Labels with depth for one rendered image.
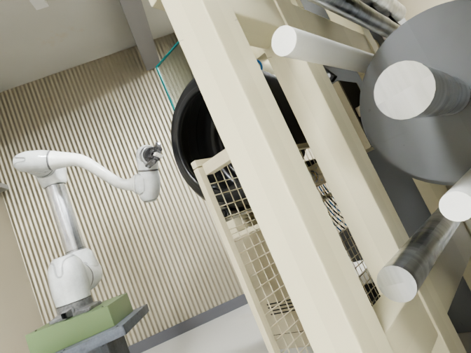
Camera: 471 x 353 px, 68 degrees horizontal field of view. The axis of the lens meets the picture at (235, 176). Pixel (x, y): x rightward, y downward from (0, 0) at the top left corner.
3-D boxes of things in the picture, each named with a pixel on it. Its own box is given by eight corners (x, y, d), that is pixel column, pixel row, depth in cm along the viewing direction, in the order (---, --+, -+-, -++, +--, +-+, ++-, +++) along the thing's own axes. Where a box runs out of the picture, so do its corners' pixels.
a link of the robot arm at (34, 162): (45, 145, 171) (58, 151, 185) (8, 147, 170) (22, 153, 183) (45, 171, 169) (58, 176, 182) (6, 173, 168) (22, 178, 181)
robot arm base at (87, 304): (43, 328, 148) (40, 315, 148) (66, 316, 169) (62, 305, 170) (86, 312, 149) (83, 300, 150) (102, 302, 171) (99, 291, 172)
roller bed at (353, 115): (357, 157, 160) (329, 100, 164) (387, 142, 150) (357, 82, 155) (339, 162, 145) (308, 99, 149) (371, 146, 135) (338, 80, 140)
